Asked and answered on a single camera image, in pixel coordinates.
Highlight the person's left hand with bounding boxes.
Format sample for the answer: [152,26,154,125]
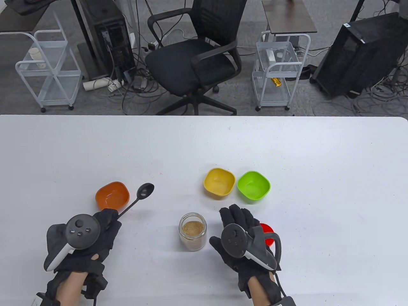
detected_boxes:
[46,209,122,275]

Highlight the person's right hand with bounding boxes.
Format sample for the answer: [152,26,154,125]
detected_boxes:
[209,204,282,281]

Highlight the red jar lid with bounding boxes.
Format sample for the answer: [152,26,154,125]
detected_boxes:
[259,223,275,246]

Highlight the green plastic dish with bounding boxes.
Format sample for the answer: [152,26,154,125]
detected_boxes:
[237,171,271,202]

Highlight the orange plastic dish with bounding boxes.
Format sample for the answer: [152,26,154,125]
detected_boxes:
[95,181,130,213]

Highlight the yellow plastic dish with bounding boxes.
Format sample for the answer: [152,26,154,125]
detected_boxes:
[204,168,236,199]

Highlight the brown sugar granules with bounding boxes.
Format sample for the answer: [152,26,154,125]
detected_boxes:
[182,221,205,251]

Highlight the black spoon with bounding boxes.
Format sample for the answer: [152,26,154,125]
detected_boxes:
[116,183,155,220]

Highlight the clear glass jar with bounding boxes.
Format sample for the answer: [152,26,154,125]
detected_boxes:
[179,213,207,251]

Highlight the person's right forearm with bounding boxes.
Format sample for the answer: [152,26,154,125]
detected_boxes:
[237,271,284,306]

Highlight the grey motion controller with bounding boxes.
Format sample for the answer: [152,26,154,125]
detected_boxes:
[221,224,281,271]
[44,214,101,272]

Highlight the white tube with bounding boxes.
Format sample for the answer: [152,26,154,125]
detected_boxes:
[83,78,125,92]

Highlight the black office chair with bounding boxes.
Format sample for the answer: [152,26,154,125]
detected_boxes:
[145,0,248,116]

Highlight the black computer tower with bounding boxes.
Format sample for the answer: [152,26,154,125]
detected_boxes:
[310,12,408,98]
[76,0,136,80]

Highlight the grey desk leg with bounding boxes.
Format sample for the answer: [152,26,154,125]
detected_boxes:
[71,0,110,80]

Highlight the small brown table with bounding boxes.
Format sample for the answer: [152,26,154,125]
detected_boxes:
[262,0,318,35]

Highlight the dark desk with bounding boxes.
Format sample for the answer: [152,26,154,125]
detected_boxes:
[0,0,75,33]

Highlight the black bag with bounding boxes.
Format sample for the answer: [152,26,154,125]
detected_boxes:
[6,0,64,15]

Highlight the white wire utility cart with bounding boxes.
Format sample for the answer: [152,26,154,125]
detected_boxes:
[15,13,82,113]
[251,31,311,112]

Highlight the tangle of black cables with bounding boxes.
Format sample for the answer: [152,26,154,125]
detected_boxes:
[108,45,172,115]

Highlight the tangle of grey cables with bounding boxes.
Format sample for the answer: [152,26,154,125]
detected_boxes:
[312,57,408,117]

